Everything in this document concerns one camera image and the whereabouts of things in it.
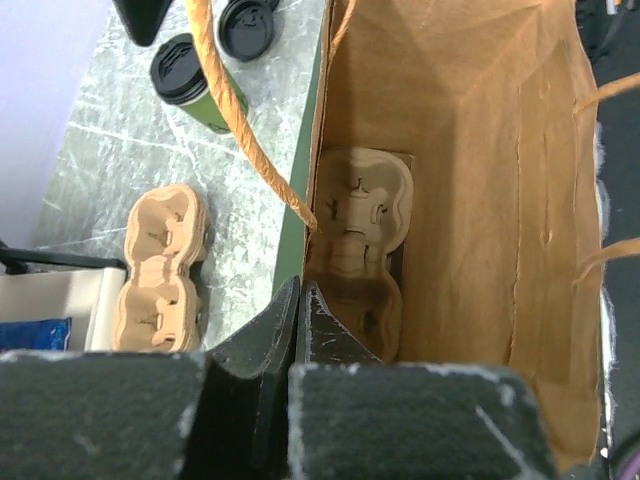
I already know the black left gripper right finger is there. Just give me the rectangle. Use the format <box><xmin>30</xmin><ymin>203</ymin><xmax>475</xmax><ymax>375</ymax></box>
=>
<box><xmin>288</xmin><ymin>282</ymin><xmax>557</xmax><ymax>479</ymax></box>

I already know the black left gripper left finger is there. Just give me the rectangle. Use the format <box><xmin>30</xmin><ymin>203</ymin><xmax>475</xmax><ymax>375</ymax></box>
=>
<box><xmin>1</xmin><ymin>278</ymin><xmax>301</xmax><ymax>479</ymax></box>

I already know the brown cardboard cup carrier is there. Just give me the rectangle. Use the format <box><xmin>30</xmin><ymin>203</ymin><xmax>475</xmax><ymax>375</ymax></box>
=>
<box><xmin>111</xmin><ymin>184</ymin><xmax>209</xmax><ymax>353</ymax></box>

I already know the green paper coffee cup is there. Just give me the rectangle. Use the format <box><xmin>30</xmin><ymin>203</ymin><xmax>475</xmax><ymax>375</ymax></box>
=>
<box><xmin>149</xmin><ymin>33</ymin><xmax>230</xmax><ymax>134</ymax></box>

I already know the brown paper bag with handles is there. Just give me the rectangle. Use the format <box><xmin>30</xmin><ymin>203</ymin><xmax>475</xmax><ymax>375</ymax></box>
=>
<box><xmin>186</xmin><ymin>1</ymin><xmax>639</xmax><ymax>470</ymax></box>

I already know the black plastic cup lid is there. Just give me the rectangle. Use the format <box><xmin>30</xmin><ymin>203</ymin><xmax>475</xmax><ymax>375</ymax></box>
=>
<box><xmin>218</xmin><ymin>0</ymin><xmax>279</xmax><ymax>62</ymax></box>

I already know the blue chip bag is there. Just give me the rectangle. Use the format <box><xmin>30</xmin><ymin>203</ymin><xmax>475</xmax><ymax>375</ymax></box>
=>
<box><xmin>0</xmin><ymin>318</ymin><xmax>72</xmax><ymax>351</ymax></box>

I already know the cream three-tier shelf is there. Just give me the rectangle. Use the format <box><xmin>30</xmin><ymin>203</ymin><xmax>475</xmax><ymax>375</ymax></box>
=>
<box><xmin>1</xmin><ymin>244</ymin><xmax>127</xmax><ymax>351</ymax></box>

